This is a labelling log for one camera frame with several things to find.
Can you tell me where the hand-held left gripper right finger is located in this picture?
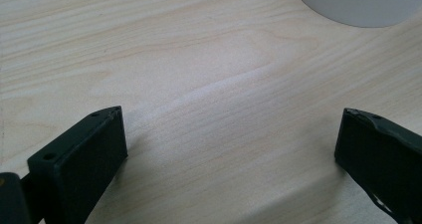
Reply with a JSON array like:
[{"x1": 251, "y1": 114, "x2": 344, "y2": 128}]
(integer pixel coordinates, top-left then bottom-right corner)
[{"x1": 333, "y1": 108, "x2": 422, "y2": 224}]

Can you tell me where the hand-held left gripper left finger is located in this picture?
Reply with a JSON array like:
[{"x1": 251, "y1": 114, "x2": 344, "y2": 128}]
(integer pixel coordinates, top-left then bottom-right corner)
[{"x1": 20, "y1": 106, "x2": 129, "y2": 224}]

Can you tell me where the white round container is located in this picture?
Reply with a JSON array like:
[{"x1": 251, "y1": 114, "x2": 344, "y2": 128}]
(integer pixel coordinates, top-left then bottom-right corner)
[{"x1": 292, "y1": 0, "x2": 422, "y2": 29}]

